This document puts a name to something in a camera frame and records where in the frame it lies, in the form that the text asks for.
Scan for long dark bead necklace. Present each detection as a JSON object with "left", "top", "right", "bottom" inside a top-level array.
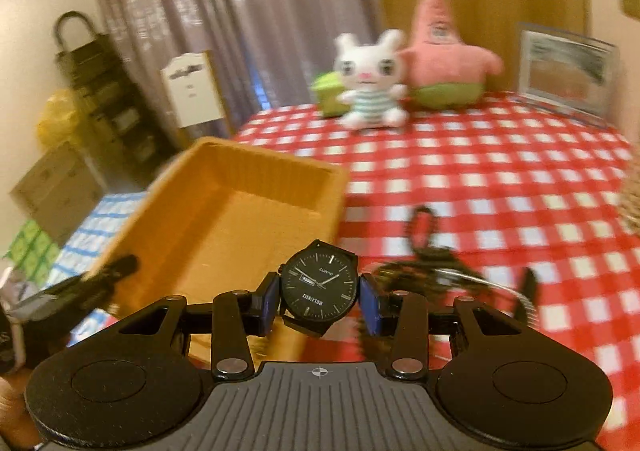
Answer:
[{"left": 375, "top": 251, "right": 467, "bottom": 293}]

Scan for white wooden chair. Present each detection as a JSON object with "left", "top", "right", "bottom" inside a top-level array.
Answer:
[{"left": 160, "top": 50, "right": 232, "bottom": 132}]

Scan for black wristwatch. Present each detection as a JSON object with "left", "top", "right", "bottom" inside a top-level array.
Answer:
[{"left": 279, "top": 239, "right": 359, "bottom": 338}]

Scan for woven basket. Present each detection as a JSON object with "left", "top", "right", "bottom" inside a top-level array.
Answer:
[{"left": 619, "top": 171, "right": 640, "bottom": 233}]

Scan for white pearl necklace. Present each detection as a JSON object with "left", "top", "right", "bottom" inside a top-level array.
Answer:
[{"left": 435, "top": 268, "right": 539, "bottom": 328}]

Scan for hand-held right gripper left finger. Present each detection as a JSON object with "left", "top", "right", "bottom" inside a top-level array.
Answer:
[{"left": 118, "top": 273, "right": 281, "bottom": 380}]

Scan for grey patterned curtain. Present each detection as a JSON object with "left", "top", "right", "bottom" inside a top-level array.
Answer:
[{"left": 87, "top": 0, "right": 386, "bottom": 137}]

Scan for white bunny plush toy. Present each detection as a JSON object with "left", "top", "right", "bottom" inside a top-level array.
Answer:
[{"left": 333, "top": 28, "right": 409, "bottom": 129}]

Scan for yellow plastic bag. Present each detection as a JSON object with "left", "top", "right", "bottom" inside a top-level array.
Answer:
[{"left": 39, "top": 88, "right": 82, "bottom": 147}]

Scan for pink starfish plush toy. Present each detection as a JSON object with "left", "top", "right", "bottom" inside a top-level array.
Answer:
[{"left": 402, "top": 0, "right": 505, "bottom": 108}]

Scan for green packets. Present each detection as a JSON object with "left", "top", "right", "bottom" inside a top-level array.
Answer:
[{"left": 2, "top": 218, "right": 61, "bottom": 282}]

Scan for glass photo frame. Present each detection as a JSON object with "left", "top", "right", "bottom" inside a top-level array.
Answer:
[{"left": 515, "top": 22, "right": 621, "bottom": 125}]

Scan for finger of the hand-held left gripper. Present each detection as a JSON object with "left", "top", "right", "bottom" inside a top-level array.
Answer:
[{"left": 82, "top": 254, "right": 139, "bottom": 298}]

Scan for blue checked cloth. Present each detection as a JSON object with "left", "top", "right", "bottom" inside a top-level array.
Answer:
[{"left": 50, "top": 191, "right": 151, "bottom": 332}]

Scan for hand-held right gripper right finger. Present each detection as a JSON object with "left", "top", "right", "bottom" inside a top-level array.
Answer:
[{"left": 360, "top": 273, "right": 527, "bottom": 380}]

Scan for green tissue pack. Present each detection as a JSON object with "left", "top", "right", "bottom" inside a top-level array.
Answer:
[{"left": 311, "top": 71, "right": 351, "bottom": 118}]

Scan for cardboard box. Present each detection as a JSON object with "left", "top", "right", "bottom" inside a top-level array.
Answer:
[{"left": 9, "top": 141, "right": 108, "bottom": 248}]

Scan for red checked tablecloth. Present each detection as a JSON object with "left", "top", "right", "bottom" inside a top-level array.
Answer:
[{"left": 185, "top": 91, "right": 640, "bottom": 451}]

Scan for dark folding rack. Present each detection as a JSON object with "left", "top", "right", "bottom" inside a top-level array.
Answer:
[{"left": 54, "top": 11, "right": 172, "bottom": 167}]

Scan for yellow plastic tray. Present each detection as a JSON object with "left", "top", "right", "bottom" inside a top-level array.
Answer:
[{"left": 87, "top": 136, "right": 351, "bottom": 365}]

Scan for small dark bead bracelet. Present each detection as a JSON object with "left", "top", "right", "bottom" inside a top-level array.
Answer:
[{"left": 406, "top": 206, "right": 444, "bottom": 253}]

